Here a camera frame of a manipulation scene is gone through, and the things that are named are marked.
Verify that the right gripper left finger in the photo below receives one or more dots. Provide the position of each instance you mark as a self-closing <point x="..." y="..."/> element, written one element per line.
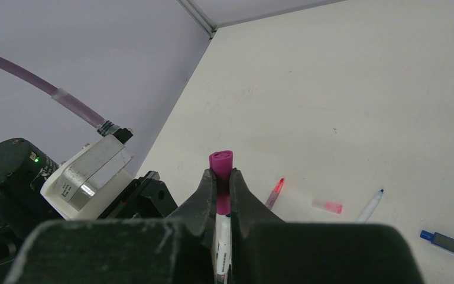
<point x="175" y="249"/>

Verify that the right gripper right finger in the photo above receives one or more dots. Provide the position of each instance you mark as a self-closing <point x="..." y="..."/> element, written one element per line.
<point x="266" y="249"/>

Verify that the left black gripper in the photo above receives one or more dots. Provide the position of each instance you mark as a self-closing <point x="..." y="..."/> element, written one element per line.
<point x="144" y="197"/>

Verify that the pink highlighter pen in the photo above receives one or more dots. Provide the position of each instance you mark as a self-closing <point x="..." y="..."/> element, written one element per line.
<point x="274" y="194"/>

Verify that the white pen with magenta cap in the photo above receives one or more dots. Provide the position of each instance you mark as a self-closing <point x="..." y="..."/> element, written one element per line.
<point x="221" y="164"/>

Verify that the translucent pink pen cap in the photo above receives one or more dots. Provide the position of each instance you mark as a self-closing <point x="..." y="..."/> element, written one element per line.
<point x="328" y="206"/>

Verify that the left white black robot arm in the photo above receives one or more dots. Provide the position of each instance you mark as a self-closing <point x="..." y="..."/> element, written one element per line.
<point x="23" y="171"/>

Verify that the white blue-tip pen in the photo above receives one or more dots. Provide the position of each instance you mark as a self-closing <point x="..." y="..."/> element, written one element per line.
<point x="370" y="207"/>

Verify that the blue grey pen cap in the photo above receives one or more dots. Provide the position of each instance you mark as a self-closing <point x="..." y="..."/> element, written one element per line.
<point x="439" y="240"/>

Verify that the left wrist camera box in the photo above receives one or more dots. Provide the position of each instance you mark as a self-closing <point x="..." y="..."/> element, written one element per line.
<point x="84" y="186"/>

